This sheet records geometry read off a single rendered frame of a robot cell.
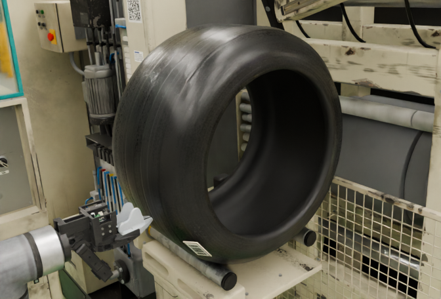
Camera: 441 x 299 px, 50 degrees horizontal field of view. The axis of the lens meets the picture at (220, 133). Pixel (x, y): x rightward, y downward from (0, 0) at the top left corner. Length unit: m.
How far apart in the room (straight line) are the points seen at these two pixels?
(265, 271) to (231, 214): 0.19
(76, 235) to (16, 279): 0.13
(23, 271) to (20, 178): 0.71
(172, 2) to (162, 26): 0.07
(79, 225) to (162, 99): 0.30
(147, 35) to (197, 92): 0.39
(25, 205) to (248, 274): 0.76
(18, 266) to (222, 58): 0.55
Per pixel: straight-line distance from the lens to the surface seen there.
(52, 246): 0.97
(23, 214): 1.65
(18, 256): 0.96
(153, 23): 1.31
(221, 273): 1.16
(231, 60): 0.99
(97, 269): 1.06
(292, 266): 1.39
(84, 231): 1.02
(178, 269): 1.29
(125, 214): 1.08
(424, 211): 1.31
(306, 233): 1.32
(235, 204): 1.43
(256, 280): 1.34
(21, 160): 1.62
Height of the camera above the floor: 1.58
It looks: 18 degrees down
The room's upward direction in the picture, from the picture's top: 3 degrees counter-clockwise
